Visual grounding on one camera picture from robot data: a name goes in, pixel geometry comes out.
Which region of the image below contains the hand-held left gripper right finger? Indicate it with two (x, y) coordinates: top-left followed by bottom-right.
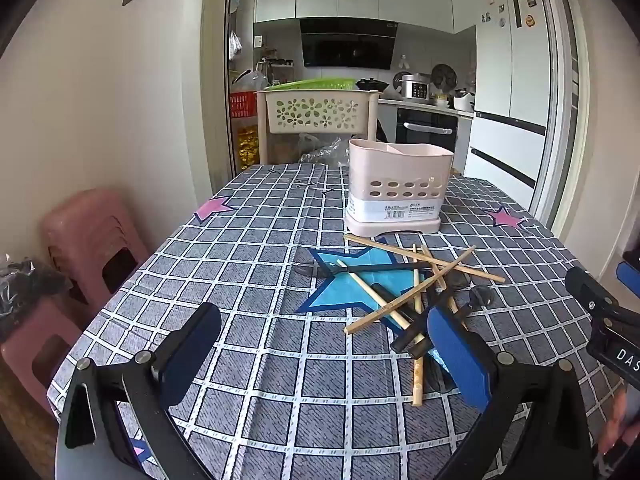
(425, 305), (598, 480)

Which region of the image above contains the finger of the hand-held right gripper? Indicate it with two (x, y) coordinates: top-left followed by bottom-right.
(616, 250), (640, 291)
(565, 266), (621, 321)

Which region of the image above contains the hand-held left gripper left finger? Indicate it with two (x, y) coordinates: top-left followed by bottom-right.
(56, 302), (223, 480)

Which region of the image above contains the pink plastic utensil holder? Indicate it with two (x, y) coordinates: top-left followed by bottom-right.
(344, 138), (456, 237)

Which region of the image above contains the person's right hand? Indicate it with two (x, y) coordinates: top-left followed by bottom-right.
(597, 387), (640, 456)

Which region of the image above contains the grey checkered star tablecloth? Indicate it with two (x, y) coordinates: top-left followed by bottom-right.
(47, 162), (631, 480)

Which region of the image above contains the pink plastic stool stack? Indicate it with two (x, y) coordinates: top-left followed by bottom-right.
(40, 189), (151, 311)

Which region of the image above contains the black plastic bag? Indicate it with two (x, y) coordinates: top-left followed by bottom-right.
(0, 255), (68, 341)

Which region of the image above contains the white refrigerator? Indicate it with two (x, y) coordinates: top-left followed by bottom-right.
(462, 0), (556, 211)

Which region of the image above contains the black built-in oven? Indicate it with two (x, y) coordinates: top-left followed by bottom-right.
(395, 106), (458, 156)

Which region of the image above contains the pile of yellow packets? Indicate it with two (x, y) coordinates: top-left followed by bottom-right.
(234, 127), (261, 171)

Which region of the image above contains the small dark fan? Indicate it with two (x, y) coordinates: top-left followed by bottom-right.
(431, 63), (458, 92)

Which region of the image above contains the clear plastic bag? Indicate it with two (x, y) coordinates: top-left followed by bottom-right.
(297, 132), (351, 166)

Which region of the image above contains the silver rice cooker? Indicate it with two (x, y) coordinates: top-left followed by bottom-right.
(392, 72), (432, 102)

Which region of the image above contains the red plastic crate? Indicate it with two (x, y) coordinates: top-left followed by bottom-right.
(229, 91), (258, 120)

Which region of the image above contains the cream basket storage trolley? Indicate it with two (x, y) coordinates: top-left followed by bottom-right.
(256, 89), (382, 166)

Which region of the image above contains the green plastic tray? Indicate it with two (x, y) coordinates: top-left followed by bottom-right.
(264, 76), (361, 92)

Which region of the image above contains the black range hood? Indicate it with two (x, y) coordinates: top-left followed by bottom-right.
(299, 17), (398, 71)

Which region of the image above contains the grey sliding door frame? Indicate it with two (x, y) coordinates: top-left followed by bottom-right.
(530, 0), (591, 231)

